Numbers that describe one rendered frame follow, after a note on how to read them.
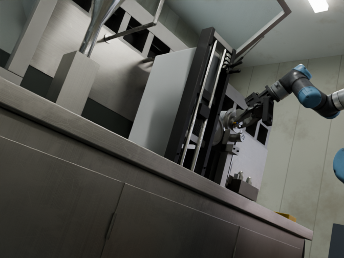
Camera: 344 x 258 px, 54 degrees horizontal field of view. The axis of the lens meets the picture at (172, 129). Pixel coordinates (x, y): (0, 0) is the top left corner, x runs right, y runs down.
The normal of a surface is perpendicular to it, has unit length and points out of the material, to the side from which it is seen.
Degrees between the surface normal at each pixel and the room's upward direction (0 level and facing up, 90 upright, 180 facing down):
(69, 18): 90
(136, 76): 90
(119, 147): 90
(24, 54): 90
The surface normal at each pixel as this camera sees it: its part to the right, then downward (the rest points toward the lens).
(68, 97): 0.71, 0.00
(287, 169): -0.63, -0.39
